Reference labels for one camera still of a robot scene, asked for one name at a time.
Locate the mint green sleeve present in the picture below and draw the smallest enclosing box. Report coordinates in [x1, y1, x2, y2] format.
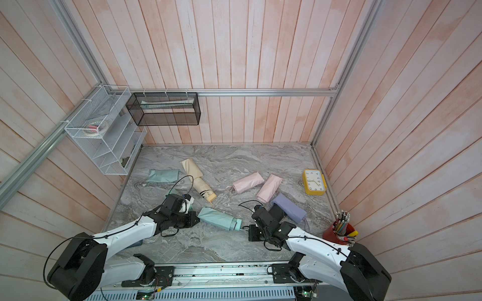
[146, 169, 179, 183]

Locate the beige umbrella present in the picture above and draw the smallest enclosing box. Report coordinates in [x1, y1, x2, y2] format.
[193, 177, 217, 203]

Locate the mint green umbrella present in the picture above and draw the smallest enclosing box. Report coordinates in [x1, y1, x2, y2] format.
[186, 195, 195, 211]
[198, 207, 242, 231]

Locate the pink umbrella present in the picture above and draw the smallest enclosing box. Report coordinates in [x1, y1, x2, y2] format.
[225, 173, 265, 194]
[256, 174, 282, 204]

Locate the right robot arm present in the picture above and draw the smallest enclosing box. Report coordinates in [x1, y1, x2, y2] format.
[252, 205, 392, 300]

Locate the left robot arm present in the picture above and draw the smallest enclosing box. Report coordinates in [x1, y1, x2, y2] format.
[42, 194, 200, 300]

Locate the black umbrella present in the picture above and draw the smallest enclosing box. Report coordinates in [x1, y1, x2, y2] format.
[269, 204, 286, 222]

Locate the lavender umbrella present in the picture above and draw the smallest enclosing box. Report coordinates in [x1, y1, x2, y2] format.
[272, 193, 307, 224]

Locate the yellow alarm clock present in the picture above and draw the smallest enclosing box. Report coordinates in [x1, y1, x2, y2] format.
[303, 169, 326, 196]

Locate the red pen holder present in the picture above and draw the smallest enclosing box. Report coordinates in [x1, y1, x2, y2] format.
[322, 211, 358, 245]

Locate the black mesh basket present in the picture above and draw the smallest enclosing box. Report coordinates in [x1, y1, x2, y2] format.
[126, 92, 202, 127]

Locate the tape roll on shelf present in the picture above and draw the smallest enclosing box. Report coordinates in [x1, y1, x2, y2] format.
[82, 119, 109, 137]

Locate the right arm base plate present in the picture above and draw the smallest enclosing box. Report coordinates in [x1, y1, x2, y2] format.
[267, 263, 319, 285]

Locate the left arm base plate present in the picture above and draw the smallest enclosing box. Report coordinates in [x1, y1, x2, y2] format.
[121, 266, 174, 288]

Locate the white wire shelf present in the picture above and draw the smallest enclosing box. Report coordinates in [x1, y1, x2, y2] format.
[65, 85, 147, 176]

